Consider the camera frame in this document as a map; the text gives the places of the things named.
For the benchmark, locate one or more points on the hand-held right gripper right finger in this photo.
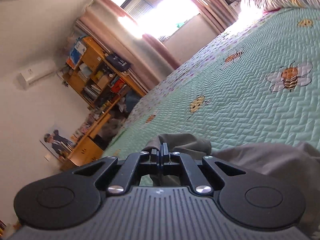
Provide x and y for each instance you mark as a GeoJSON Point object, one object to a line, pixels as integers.
{"type": "Point", "coordinates": [165, 156]}

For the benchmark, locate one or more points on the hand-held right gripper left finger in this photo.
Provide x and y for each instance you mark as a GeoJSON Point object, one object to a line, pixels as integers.
{"type": "Point", "coordinates": [155, 156]}

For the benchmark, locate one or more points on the grey pants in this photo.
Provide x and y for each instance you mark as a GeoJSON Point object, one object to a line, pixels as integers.
{"type": "Point", "coordinates": [275, 160]}

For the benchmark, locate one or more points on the white plastic bags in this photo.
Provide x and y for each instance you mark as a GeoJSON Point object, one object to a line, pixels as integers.
{"type": "Point", "coordinates": [112, 128]}

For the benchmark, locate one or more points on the blue cloth bundle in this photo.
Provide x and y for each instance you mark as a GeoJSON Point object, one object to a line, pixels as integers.
{"type": "Point", "coordinates": [132, 101]}

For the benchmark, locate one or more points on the wooden desk with drawers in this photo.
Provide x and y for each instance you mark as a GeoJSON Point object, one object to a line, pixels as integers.
{"type": "Point", "coordinates": [85, 152]}

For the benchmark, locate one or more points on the red box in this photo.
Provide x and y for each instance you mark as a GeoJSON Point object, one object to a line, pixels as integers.
{"type": "Point", "coordinates": [118, 86]}

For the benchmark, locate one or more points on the green quilted bee bedspread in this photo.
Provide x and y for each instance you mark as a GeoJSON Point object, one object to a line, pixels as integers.
{"type": "Point", "coordinates": [237, 110]}

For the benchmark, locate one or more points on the cardboard box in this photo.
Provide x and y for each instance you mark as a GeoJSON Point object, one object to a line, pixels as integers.
{"type": "Point", "coordinates": [102, 82]}

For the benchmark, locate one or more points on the wooden bookshelf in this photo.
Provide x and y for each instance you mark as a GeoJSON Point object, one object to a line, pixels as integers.
{"type": "Point", "coordinates": [100, 80]}

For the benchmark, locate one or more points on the dark blue bag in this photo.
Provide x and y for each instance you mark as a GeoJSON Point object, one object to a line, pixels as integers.
{"type": "Point", "coordinates": [118, 62]}

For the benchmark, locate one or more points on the pink curtain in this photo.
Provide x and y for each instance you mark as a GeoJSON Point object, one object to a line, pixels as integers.
{"type": "Point", "coordinates": [130, 37]}
{"type": "Point", "coordinates": [212, 7]}

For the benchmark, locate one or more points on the blue and white box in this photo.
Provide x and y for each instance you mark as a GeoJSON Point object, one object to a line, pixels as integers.
{"type": "Point", "coordinates": [76, 52]}

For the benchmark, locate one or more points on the white air conditioner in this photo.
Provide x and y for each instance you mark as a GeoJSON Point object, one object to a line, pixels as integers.
{"type": "Point", "coordinates": [35, 74]}

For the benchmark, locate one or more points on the window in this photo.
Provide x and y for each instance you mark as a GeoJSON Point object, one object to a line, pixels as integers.
{"type": "Point", "coordinates": [155, 0]}

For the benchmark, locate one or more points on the wall poster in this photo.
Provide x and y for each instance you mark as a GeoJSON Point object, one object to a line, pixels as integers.
{"type": "Point", "coordinates": [56, 140]}

